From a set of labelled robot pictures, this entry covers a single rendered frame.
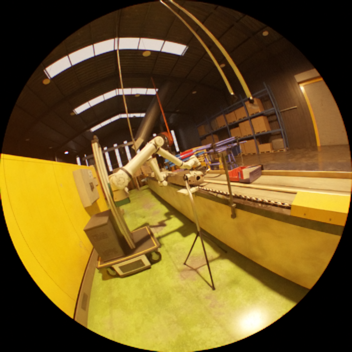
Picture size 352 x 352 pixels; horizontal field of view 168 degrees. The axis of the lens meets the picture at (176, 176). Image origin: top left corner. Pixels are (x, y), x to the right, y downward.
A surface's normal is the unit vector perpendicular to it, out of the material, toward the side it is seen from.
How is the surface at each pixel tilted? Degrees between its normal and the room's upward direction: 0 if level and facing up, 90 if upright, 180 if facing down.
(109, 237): 90
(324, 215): 90
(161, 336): 0
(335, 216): 90
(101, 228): 90
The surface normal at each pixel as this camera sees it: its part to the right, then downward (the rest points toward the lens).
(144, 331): -0.27, -0.95
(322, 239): -0.89, 0.30
